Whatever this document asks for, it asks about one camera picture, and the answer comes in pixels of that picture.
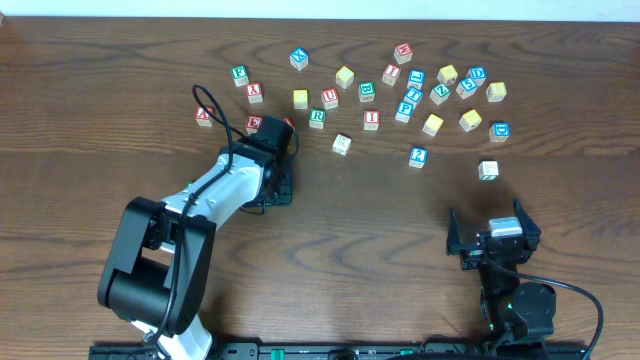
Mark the blue L wooden block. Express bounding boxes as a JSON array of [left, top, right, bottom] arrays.
[[407, 69, 426, 90]]

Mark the blue D block far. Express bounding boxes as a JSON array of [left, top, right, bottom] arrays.
[[466, 66, 487, 87]]

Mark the blue 2 wooden block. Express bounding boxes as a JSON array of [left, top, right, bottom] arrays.
[[409, 147, 428, 168]]

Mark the red M wooden block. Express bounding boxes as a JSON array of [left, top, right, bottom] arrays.
[[394, 42, 414, 65]]

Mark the yellow O wooden block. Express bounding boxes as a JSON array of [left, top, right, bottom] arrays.
[[293, 89, 309, 110]]

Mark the red u block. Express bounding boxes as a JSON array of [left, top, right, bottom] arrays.
[[283, 117, 295, 132], [321, 88, 339, 110]]

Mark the blue 5 wooden block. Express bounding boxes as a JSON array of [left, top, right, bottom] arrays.
[[456, 77, 478, 99]]

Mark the blue X wooden block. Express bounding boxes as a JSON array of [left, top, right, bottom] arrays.
[[290, 48, 309, 71]]

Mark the blue D block near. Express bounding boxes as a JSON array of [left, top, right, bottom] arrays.
[[489, 122, 511, 142]]

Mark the yellow S wooden block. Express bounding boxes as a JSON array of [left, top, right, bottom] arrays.
[[422, 114, 444, 137]]

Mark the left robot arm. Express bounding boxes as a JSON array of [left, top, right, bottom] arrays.
[[89, 116, 297, 359]]

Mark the blue P wooden block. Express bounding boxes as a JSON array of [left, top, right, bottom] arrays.
[[394, 101, 414, 123]]

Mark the blue d block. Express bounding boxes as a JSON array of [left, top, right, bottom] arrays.
[[489, 122, 511, 142], [466, 66, 487, 87]]

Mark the red A wooden block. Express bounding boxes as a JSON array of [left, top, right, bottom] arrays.
[[195, 106, 215, 127]]

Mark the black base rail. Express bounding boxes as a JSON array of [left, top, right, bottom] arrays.
[[88, 341, 589, 360]]

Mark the green Z wooden block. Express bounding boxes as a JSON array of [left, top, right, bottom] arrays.
[[430, 83, 451, 105]]

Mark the blue T wooden block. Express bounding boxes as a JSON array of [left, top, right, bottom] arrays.
[[403, 87, 424, 107]]

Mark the green R wooden block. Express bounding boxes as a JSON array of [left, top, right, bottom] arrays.
[[309, 108, 326, 129]]

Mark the red E wooden block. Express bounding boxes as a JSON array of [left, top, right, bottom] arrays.
[[246, 115, 263, 135]]

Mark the yellow W wooden block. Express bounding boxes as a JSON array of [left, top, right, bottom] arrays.
[[459, 109, 482, 132]]

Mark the red i block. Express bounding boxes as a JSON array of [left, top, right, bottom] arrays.
[[363, 110, 380, 131], [382, 64, 401, 86]]

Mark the yellow C wooden block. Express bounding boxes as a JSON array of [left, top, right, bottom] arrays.
[[335, 66, 355, 89]]

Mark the yellow M wooden block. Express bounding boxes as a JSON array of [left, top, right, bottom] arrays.
[[437, 64, 458, 86]]

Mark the red Y wooden block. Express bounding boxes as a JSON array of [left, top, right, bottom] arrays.
[[246, 82, 264, 104]]

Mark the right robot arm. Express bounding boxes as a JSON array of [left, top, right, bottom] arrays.
[[446, 200, 557, 354]]

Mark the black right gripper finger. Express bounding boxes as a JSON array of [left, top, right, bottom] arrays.
[[446, 208, 480, 255], [513, 198, 541, 240]]

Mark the green B wooden block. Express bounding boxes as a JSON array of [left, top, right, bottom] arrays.
[[358, 81, 376, 102]]

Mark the plain side yellow block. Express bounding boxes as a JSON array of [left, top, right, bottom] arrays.
[[332, 134, 352, 156]]

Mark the yellow 8 wooden block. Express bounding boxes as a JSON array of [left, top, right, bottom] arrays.
[[486, 82, 507, 103]]

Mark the green F wooden block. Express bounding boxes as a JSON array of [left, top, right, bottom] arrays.
[[231, 65, 249, 87]]

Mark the green 7 wooden block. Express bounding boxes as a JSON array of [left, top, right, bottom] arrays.
[[478, 161, 499, 181]]

